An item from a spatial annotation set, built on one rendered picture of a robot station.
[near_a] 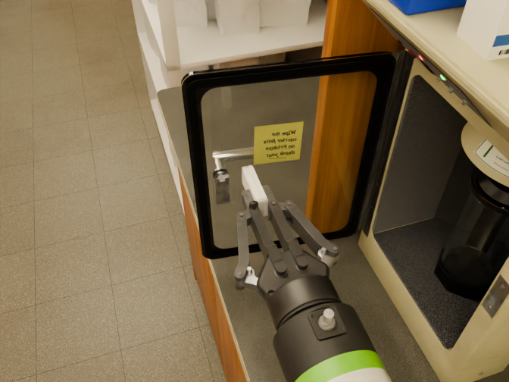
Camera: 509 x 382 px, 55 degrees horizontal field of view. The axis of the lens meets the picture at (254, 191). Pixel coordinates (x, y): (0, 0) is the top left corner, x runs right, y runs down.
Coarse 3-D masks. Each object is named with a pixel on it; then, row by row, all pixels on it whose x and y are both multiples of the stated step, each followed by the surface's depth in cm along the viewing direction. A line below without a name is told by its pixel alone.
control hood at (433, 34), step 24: (384, 0) 52; (408, 24) 48; (432, 24) 48; (456, 24) 48; (432, 48) 46; (456, 48) 45; (456, 72) 43; (480, 72) 42; (504, 72) 42; (480, 96) 41; (504, 96) 40; (504, 120) 39
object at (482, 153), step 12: (468, 132) 65; (468, 144) 64; (480, 144) 62; (468, 156) 63; (480, 156) 62; (492, 156) 60; (480, 168) 62; (492, 168) 60; (504, 168) 59; (504, 180) 60
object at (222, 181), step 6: (216, 174) 77; (222, 174) 77; (228, 174) 77; (216, 180) 76; (222, 180) 76; (228, 180) 77; (216, 186) 77; (222, 186) 77; (228, 186) 78; (216, 192) 78; (222, 192) 78; (228, 192) 78; (222, 198) 79; (228, 198) 79
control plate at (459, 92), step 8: (376, 16) 60; (384, 24) 61; (392, 32) 59; (400, 40) 60; (408, 48) 59; (432, 64) 50; (440, 72) 49; (448, 80) 48; (456, 88) 48; (464, 96) 48; (472, 104) 49
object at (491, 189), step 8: (480, 176) 71; (488, 176) 70; (480, 184) 70; (488, 184) 69; (496, 184) 69; (488, 192) 69; (496, 192) 68; (504, 192) 68; (496, 200) 68; (504, 200) 68
